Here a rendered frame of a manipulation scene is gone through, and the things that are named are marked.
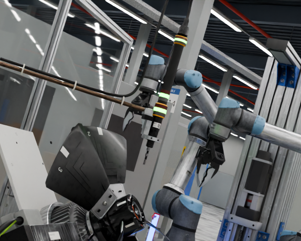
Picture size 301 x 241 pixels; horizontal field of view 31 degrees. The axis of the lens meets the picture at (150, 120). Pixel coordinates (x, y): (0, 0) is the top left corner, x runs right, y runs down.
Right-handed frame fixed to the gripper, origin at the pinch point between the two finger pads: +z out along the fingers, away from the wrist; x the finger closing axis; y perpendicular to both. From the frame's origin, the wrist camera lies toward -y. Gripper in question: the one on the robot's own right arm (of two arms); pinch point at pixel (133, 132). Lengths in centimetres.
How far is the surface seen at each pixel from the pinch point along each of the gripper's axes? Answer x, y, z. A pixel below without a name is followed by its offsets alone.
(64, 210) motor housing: -10, -67, 32
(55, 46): 45, -7, -28
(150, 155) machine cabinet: 113, 402, 6
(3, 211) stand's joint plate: 10, -69, 38
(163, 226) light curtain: 102, 521, 96
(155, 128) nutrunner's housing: -26, -52, -1
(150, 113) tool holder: -23, -54, -6
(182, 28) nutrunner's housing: -25, -52, -36
